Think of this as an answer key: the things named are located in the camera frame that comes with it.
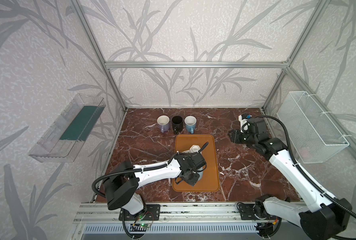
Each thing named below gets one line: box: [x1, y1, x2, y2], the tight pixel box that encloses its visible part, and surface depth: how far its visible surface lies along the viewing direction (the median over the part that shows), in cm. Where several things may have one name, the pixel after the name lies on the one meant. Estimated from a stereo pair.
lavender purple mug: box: [157, 115, 170, 133], surface depth 106 cm
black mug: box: [171, 115, 183, 135], surface depth 104 cm
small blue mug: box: [184, 115, 198, 134], surface depth 101 cm
